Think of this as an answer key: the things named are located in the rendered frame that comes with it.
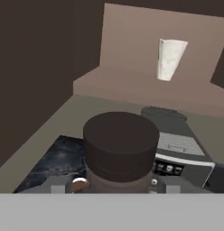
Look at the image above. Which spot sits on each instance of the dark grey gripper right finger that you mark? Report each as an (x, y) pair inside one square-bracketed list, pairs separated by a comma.
[(173, 189)]

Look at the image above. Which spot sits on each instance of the small copper round knob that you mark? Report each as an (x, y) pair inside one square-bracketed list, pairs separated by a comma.
[(79, 184)]

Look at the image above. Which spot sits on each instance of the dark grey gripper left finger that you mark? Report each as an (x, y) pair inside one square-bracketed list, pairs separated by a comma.
[(58, 189)]

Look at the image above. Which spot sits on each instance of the grey coffee machine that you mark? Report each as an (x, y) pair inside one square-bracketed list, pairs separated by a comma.
[(180, 144)]

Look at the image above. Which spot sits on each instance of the dark brown cabinet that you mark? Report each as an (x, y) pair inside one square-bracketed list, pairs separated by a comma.
[(41, 75)]

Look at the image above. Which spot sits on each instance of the white paper towel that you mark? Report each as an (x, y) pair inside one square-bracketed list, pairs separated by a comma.
[(171, 58)]

